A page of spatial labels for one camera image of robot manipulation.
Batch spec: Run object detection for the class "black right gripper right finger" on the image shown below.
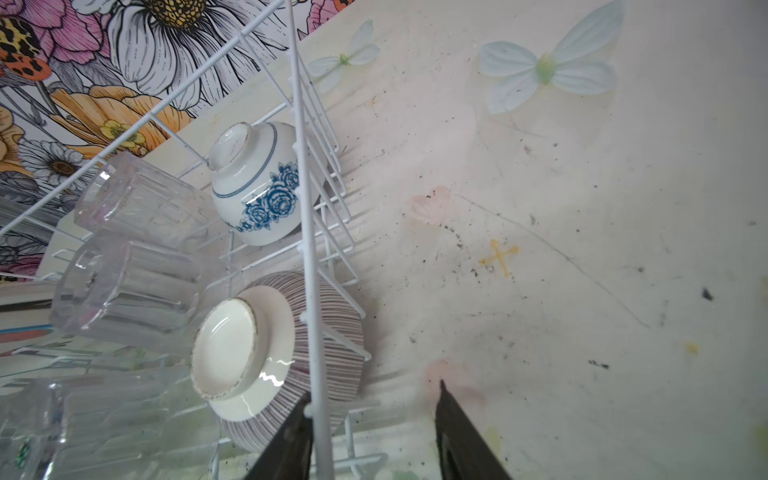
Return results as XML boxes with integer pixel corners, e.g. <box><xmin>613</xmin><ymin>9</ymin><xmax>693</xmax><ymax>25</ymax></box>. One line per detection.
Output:
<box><xmin>435</xmin><ymin>380</ymin><xmax>512</xmax><ymax>480</ymax></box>

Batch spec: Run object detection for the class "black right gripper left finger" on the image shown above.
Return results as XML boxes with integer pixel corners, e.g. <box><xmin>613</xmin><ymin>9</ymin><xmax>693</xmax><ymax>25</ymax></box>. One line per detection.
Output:
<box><xmin>244</xmin><ymin>392</ymin><xmax>314</xmax><ymax>480</ymax></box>

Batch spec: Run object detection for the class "white wire dish rack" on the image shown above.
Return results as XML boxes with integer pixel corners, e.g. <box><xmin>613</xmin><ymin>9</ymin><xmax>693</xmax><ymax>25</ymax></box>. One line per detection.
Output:
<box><xmin>1</xmin><ymin>1</ymin><xmax>388</xmax><ymax>479</ymax></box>

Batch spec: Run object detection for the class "striped brown white bowl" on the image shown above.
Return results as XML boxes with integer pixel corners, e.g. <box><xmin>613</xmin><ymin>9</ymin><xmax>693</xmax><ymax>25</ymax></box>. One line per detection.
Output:
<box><xmin>190</xmin><ymin>269</ymin><xmax>365</xmax><ymax>454</ymax></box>

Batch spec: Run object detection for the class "clear glass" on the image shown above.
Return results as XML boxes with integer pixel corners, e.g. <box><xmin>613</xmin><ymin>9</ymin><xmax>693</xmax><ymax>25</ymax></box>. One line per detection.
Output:
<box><xmin>1</xmin><ymin>366</ymin><xmax>221</xmax><ymax>479</ymax></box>
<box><xmin>73</xmin><ymin>152</ymin><xmax>218</xmax><ymax>251</ymax></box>
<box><xmin>50</xmin><ymin>232</ymin><xmax>226</xmax><ymax>356</ymax></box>

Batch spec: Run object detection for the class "clear glass near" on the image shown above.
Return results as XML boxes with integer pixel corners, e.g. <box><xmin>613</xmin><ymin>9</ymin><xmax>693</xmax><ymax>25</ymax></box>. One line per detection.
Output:
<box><xmin>50</xmin><ymin>232</ymin><xmax>226</xmax><ymax>356</ymax></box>

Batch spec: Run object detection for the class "white blue floral bowl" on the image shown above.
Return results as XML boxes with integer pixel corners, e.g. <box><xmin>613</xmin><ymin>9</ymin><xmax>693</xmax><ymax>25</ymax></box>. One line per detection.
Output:
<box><xmin>207</xmin><ymin>122</ymin><xmax>301</xmax><ymax>247</ymax></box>

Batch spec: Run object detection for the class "clear glass far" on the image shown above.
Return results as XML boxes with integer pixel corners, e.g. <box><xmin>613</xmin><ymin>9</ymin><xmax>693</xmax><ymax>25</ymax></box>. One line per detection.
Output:
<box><xmin>73</xmin><ymin>152</ymin><xmax>218</xmax><ymax>251</ymax></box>

